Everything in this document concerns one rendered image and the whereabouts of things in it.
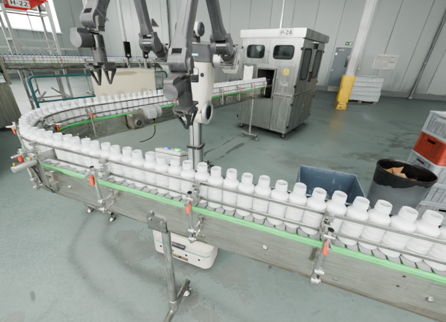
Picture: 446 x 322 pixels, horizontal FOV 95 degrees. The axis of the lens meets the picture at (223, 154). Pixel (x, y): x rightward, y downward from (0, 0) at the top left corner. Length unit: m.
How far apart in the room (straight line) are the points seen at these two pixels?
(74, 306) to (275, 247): 1.49
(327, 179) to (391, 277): 0.66
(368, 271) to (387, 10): 12.64
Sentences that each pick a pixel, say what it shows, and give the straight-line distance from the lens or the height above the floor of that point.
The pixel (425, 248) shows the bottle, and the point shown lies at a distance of 0.87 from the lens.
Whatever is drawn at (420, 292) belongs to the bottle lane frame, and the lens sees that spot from 0.96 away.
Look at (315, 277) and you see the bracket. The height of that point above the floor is 0.91.
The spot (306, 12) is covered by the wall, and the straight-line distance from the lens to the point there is 12.77.
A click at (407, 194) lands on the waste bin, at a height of 0.48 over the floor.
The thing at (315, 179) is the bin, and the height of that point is 0.87.
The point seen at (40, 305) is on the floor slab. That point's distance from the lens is 2.08.
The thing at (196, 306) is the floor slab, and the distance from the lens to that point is 1.74.
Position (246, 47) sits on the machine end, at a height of 1.69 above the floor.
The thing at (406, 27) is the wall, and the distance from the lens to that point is 13.31.
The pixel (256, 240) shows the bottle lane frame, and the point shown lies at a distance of 0.83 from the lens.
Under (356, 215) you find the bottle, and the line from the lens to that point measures 0.76.
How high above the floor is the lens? 1.54
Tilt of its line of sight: 26 degrees down
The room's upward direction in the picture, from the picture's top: 3 degrees clockwise
